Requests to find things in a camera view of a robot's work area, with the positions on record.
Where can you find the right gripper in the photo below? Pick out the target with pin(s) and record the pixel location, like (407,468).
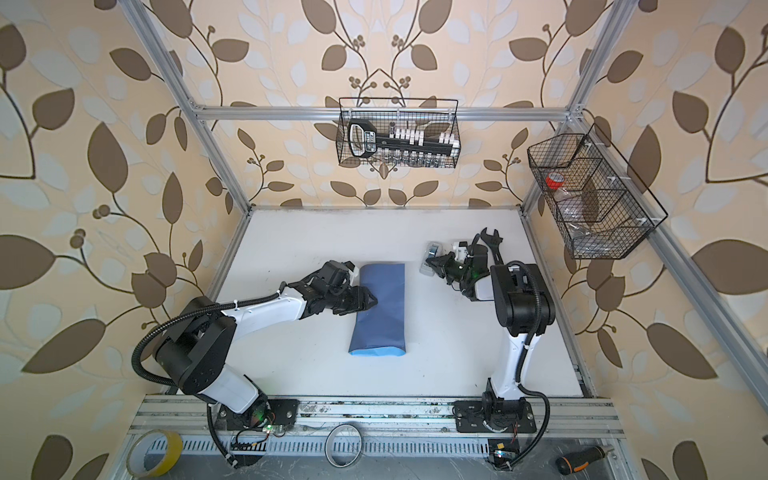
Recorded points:
(444,263)

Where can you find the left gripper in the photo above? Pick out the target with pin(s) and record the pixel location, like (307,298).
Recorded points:
(362,300)

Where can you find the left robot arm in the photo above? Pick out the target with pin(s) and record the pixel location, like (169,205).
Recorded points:
(191,351)

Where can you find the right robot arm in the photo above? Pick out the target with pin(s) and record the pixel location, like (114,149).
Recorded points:
(524,310)

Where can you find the black adjustable wrench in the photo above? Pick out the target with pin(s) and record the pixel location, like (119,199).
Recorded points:
(493,242)

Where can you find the red capped plastic item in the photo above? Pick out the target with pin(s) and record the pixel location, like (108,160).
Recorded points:
(554,181)

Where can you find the orange black screwdriver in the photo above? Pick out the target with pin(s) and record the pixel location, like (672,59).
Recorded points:
(574,462)

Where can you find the yellow tape roll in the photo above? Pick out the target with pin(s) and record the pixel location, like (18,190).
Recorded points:
(154,454)

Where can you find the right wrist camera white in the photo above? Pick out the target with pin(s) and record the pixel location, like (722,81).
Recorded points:
(461,251)

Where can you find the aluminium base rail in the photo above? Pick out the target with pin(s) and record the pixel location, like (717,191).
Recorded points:
(374,426)

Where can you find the back wire basket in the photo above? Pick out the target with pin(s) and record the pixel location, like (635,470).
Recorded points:
(432,114)

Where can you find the wire basket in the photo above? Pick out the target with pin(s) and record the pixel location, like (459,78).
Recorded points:
(605,209)
(432,114)

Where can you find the black socket set rail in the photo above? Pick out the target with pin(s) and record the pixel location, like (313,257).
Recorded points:
(365,141)

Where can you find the right wire basket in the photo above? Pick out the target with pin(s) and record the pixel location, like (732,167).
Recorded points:
(605,209)

